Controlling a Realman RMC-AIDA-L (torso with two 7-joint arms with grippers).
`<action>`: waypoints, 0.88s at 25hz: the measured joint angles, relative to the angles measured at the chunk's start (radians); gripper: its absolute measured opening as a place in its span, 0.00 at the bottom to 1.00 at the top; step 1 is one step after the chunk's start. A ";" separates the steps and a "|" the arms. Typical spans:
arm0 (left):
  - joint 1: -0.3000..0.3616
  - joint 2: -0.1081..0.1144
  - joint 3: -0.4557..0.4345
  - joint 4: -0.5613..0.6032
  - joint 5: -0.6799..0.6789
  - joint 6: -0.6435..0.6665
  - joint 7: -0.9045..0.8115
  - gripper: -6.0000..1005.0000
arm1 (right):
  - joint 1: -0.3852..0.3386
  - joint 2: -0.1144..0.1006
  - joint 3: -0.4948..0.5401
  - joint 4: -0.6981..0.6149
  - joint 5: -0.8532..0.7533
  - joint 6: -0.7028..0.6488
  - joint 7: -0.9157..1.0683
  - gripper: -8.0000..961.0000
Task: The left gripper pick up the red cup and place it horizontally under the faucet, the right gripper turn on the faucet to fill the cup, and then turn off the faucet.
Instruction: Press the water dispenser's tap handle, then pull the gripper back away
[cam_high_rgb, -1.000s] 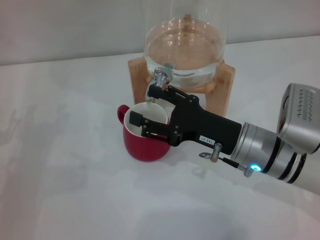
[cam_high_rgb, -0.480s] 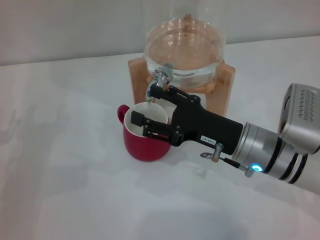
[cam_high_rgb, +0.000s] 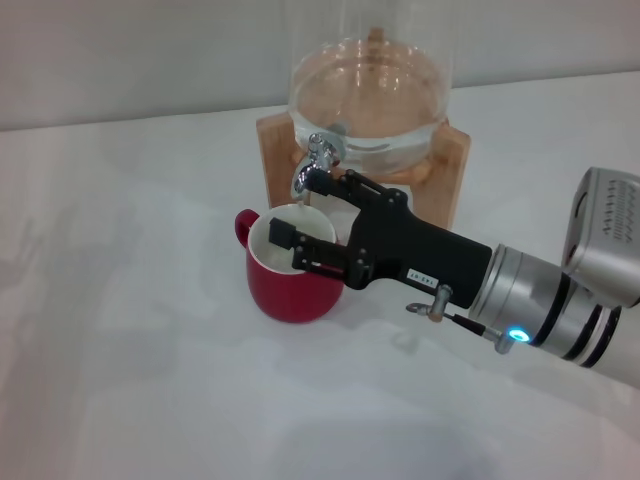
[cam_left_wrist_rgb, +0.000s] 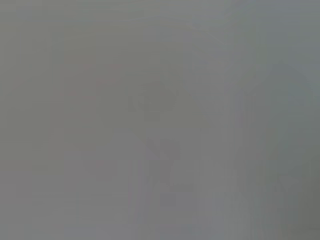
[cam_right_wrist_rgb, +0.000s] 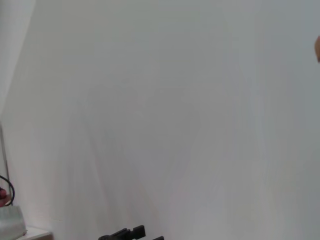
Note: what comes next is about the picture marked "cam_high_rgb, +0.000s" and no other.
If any right gripper connector cable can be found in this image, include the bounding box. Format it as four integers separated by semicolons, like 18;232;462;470
405;284;516;354

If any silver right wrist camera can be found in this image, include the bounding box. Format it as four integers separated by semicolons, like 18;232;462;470
558;165;640;309

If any wooden dispenser stand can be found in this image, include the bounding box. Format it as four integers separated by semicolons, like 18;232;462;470
255;27;472;229

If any red ceramic cup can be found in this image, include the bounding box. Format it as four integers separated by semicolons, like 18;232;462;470
233;202;346;325

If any chrome faucet with lever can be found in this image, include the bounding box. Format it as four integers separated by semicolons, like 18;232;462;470
292;132;346;197

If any glass water dispenser jar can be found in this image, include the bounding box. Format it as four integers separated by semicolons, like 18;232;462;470
287;0;455;176

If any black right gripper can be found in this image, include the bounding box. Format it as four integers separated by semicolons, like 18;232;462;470
268;168;494;310

